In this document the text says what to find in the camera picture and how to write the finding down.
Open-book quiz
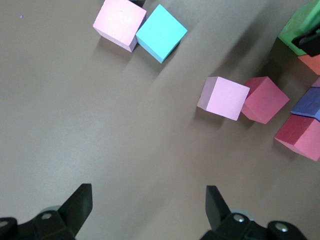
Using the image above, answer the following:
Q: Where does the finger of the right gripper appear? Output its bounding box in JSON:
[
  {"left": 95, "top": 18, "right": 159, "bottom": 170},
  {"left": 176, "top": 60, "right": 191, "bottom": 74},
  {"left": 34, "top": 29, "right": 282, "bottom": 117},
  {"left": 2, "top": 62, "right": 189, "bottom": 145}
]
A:
[{"left": 291, "top": 29, "right": 320, "bottom": 57}]

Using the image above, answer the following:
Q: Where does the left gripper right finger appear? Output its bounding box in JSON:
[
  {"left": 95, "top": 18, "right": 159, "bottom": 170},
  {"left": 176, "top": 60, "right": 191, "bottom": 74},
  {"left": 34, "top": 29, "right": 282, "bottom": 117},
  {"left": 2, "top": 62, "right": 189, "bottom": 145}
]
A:
[{"left": 199, "top": 184, "right": 309, "bottom": 240}]

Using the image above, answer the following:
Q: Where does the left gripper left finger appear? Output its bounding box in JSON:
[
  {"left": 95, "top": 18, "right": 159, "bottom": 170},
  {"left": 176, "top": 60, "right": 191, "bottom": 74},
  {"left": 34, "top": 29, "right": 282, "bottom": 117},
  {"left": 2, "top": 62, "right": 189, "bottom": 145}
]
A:
[{"left": 0, "top": 183, "right": 93, "bottom": 240}]

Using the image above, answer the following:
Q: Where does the orange foam block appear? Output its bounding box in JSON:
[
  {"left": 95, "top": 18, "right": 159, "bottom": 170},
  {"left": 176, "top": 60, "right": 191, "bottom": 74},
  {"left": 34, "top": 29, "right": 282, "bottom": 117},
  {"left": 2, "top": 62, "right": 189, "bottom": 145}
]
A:
[{"left": 297, "top": 53, "right": 320, "bottom": 76}]

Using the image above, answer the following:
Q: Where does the green foam block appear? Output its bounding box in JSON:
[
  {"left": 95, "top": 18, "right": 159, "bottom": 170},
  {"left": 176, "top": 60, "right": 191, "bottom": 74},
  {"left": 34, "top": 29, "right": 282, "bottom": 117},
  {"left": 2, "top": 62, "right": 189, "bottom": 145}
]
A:
[{"left": 277, "top": 0, "right": 320, "bottom": 56}]

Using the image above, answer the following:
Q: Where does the purple foam block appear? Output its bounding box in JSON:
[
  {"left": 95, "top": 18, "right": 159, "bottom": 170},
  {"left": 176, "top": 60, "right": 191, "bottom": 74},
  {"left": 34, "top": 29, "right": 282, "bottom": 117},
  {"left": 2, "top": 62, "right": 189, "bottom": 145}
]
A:
[{"left": 290, "top": 86, "right": 320, "bottom": 118}]

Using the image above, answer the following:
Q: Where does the red foam block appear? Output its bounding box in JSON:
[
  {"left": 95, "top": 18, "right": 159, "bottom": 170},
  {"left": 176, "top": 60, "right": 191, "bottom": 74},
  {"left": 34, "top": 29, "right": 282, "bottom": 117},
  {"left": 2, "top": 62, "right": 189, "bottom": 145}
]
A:
[
  {"left": 241, "top": 76, "right": 290, "bottom": 125},
  {"left": 274, "top": 114, "right": 320, "bottom": 162}
]

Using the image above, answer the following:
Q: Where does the blue foam block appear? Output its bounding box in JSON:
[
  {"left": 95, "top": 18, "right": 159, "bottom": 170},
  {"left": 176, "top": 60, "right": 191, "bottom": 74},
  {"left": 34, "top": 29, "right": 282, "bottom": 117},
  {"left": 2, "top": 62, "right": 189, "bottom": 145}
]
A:
[{"left": 135, "top": 4, "right": 188, "bottom": 64}]

